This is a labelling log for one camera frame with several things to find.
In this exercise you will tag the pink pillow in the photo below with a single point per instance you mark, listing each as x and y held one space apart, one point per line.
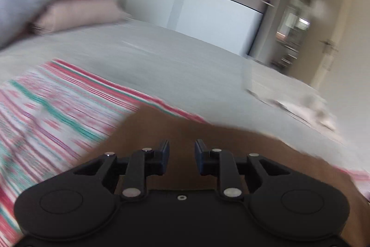
81 14

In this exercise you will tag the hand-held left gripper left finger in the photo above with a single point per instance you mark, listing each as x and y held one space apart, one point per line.
165 155

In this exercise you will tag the bed with grey sheet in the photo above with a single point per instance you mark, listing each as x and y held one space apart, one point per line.
173 61

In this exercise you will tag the brown coat with fur collar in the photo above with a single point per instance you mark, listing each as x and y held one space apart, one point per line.
179 131

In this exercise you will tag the patterned red green white blanket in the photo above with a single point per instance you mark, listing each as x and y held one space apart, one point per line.
43 108

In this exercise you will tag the folded white cloth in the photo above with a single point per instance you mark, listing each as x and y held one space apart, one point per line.
300 102

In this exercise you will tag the cream door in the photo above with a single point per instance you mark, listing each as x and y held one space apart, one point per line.
332 21

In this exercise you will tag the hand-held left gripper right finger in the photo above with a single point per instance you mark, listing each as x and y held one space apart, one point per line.
199 156

